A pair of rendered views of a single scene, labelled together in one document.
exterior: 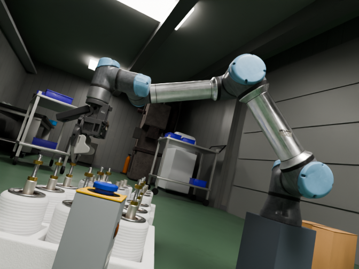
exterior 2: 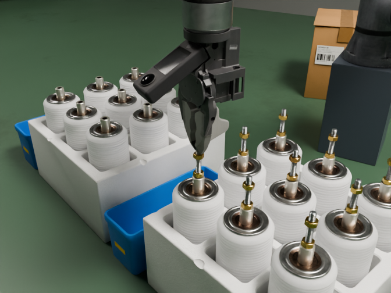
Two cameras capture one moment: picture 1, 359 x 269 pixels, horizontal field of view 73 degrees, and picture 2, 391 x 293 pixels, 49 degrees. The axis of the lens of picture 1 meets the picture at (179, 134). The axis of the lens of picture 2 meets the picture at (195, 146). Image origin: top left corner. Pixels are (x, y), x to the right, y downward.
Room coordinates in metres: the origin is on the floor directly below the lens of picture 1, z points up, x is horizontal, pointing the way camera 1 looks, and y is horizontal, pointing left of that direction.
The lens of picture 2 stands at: (0.31, 0.71, 0.71)
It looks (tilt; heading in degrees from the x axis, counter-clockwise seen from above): 30 degrees down; 322
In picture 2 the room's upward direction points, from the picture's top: straight up
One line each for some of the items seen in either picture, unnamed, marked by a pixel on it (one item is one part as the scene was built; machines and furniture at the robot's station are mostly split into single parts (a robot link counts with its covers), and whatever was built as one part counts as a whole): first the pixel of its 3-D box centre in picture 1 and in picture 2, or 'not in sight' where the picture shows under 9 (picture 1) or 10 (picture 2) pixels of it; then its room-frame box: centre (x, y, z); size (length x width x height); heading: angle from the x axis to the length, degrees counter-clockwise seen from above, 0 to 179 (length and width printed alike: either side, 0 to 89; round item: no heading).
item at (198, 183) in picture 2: (67, 182); (198, 183); (0.80, 0.31, 0.26); 0.02 x 0.02 x 0.03
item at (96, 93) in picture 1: (99, 96); (206, 14); (0.81, 0.30, 0.56); 0.08 x 0.08 x 0.05
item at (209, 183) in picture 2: (65, 186); (198, 189); (0.80, 0.31, 0.25); 0.08 x 0.08 x 0.01
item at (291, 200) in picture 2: not in sight; (290, 192); (0.69, 0.19, 0.25); 0.08 x 0.08 x 0.01
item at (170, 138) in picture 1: (185, 167); not in sight; (4.30, -0.24, 0.55); 1.16 x 0.68 x 1.10; 113
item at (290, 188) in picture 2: not in sight; (291, 186); (0.69, 0.19, 0.26); 0.02 x 0.02 x 0.03
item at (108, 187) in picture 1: (104, 189); not in sight; (0.41, 0.10, 0.32); 0.04 x 0.04 x 0.02
